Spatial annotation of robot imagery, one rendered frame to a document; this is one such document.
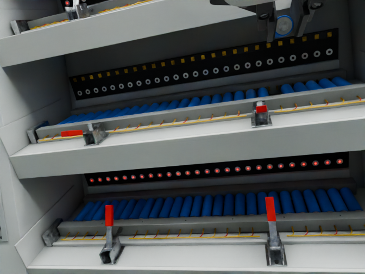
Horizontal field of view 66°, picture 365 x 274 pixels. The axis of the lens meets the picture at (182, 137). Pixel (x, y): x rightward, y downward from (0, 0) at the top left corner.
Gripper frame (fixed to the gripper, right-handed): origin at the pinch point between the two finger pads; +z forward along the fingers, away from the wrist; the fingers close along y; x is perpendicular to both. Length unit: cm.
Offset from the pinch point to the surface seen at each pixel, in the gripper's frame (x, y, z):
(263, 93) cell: 0.8, 1.1, 22.3
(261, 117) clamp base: 5.6, 2.1, 17.4
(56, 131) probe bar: 3.3, 38.2, 19.2
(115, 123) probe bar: 3.3, 26.1, 18.8
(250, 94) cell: 0.3, 3.2, 23.1
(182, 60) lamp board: -9.6, 15.2, 26.9
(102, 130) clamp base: 4.6, 27.9, 17.4
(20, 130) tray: 2.5, 44.5, 17.7
